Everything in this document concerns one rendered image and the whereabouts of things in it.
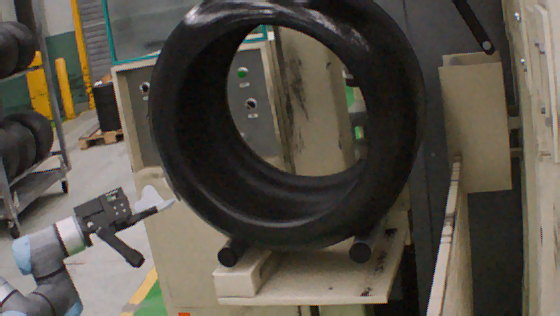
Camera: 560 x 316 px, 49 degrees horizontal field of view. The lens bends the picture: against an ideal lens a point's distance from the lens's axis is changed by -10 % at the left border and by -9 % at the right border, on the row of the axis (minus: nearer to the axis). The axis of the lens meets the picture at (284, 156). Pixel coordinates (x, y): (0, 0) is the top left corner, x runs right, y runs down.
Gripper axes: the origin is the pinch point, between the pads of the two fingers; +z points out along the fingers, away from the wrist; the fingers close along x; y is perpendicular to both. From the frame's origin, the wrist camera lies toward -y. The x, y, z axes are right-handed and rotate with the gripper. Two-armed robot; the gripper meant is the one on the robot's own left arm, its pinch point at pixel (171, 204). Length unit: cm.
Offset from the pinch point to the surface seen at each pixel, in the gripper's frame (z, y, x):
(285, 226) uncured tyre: 16.9, -12.9, -12.1
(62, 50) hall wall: 65, 341, 952
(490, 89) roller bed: 71, -5, -19
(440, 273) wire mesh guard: 23, -26, -54
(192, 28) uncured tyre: 13.8, 28.7, -18.1
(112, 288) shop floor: -16, -23, 235
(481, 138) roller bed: 67, -14, -14
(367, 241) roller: 29.5, -22.1, -16.9
